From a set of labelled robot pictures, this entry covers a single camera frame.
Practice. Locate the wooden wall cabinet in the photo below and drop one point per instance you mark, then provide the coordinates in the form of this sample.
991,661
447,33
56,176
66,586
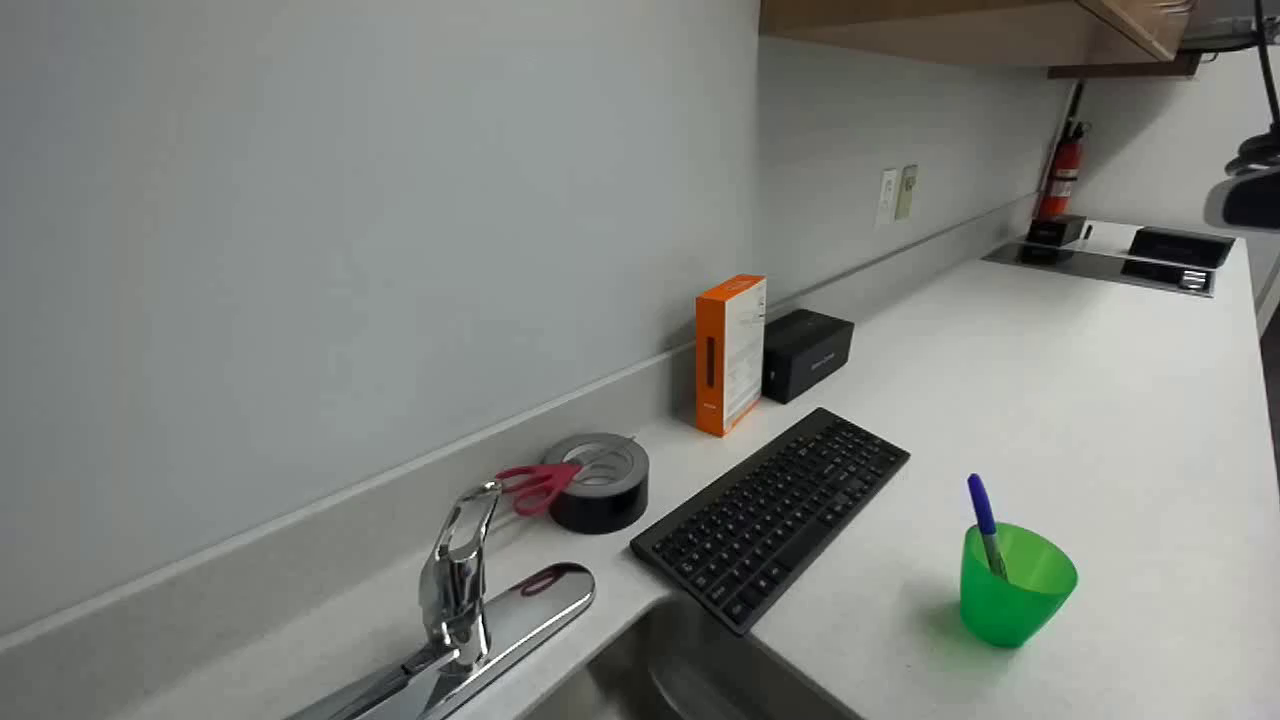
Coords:
960,25

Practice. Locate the red fire extinguisher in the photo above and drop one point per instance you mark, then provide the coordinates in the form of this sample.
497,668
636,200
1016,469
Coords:
1063,181

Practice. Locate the green plastic cup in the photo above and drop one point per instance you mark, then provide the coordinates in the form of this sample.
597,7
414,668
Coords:
1021,600

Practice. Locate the black computer keyboard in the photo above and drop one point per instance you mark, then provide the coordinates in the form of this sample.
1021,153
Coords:
774,513

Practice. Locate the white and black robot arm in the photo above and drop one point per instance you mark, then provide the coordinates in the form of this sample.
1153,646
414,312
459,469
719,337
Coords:
1251,196

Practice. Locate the orange and white box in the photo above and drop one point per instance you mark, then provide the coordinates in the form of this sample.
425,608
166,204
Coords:
722,354

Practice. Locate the grey duct tape roll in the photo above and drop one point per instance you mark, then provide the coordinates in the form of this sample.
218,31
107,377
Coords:
605,480

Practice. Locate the small black box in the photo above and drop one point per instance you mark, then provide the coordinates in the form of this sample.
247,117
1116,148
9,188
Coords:
807,354

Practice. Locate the beige wall plate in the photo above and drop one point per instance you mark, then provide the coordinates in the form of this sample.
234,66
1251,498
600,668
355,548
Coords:
904,188

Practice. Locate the blue capped marker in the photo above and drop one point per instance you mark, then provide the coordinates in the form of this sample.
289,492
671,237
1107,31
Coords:
982,507

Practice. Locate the chrome sink faucet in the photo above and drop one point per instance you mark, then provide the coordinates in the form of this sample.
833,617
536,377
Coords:
462,624

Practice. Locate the white wall outlet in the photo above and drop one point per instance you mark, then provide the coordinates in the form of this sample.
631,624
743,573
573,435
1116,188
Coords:
887,195

